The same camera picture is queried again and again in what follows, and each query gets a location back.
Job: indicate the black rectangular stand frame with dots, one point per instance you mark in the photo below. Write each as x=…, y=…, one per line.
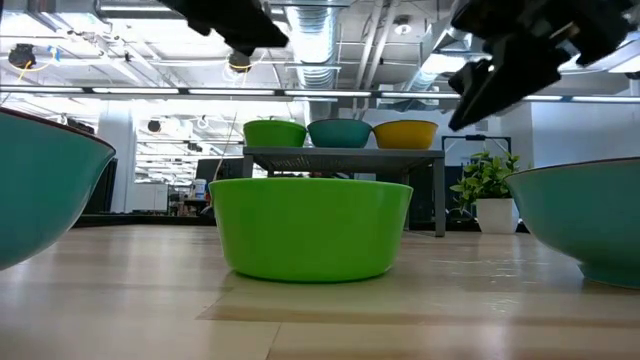
x=475, y=137

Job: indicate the silver ribbed ceiling duct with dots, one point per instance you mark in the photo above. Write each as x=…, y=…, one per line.
x=312, y=50

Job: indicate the green mini bowl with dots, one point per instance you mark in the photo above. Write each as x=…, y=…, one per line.
x=310, y=230
x=275, y=135

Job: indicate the round ceiling fixture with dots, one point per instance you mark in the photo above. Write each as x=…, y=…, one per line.
x=402, y=27

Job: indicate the white plant pot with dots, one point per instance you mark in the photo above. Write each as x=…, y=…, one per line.
x=495, y=215

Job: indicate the yellow patterned mini bowl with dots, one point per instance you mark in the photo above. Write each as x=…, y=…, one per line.
x=406, y=136

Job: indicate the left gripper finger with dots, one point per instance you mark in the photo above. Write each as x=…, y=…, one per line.
x=245, y=27
x=196, y=22

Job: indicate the black ceiling device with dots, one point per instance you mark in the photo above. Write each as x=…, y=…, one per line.
x=21, y=55

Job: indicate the grey perforated metal shelf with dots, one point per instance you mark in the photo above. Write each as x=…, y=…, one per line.
x=345, y=157

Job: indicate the black round ceiling speaker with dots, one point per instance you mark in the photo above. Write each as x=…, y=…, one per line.
x=154, y=126

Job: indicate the green leafy plant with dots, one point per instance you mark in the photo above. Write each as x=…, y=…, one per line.
x=485, y=180

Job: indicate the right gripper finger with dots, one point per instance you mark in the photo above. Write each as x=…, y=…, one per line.
x=472, y=75
x=520, y=70

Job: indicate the silver slanted ceiling duct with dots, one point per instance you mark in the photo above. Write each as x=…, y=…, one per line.
x=435, y=65

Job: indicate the LED light bar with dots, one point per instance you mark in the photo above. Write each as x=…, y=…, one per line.
x=325, y=93

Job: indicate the white bucket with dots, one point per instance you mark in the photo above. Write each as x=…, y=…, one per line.
x=200, y=189

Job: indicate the teal patterned mini bowl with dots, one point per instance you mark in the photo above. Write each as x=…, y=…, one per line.
x=40, y=190
x=590, y=220
x=340, y=135

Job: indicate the black cabinet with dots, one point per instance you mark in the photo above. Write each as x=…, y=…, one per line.
x=102, y=190

